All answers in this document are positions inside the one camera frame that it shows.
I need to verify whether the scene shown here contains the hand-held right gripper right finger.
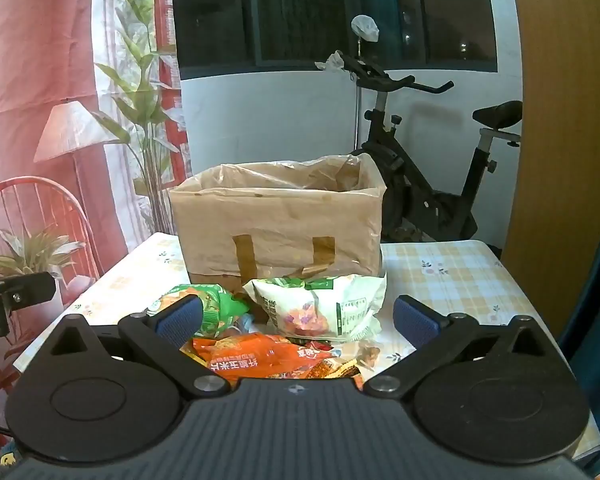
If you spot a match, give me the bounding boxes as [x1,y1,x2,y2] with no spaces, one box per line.
[365,294,551,402]

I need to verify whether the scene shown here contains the brown cardboard box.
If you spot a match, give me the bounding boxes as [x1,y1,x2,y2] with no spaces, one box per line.
[169,160,387,285]

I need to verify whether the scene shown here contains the orange snack bag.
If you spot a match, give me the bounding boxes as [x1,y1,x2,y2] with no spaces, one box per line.
[180,332,361,386]

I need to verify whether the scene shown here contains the printed plant and chair curtain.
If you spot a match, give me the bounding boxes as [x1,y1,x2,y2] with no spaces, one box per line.
[0,0,191,411]

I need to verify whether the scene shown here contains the white and green snack bag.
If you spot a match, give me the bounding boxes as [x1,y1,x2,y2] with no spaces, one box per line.
[242,274,388,343]

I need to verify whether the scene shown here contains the metal pole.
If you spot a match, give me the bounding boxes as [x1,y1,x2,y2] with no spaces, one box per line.
[354,40,364,153]

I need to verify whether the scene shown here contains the wooden board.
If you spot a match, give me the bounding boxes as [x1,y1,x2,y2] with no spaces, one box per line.
[502,0,600,336]

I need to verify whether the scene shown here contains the dark window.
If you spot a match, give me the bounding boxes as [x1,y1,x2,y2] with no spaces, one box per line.
[172,0,498,78]

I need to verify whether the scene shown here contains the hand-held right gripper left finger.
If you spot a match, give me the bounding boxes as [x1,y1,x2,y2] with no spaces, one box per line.
[47,294,231,402]

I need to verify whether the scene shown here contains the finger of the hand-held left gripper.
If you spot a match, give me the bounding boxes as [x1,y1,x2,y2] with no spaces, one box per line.
[0,272,57,341]

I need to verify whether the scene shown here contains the green corn chip bag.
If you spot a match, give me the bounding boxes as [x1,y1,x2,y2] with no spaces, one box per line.
[147,284,251,338]

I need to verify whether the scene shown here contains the crumpled white plastic bag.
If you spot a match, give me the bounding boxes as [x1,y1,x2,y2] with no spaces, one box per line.
[315,52,346,72]

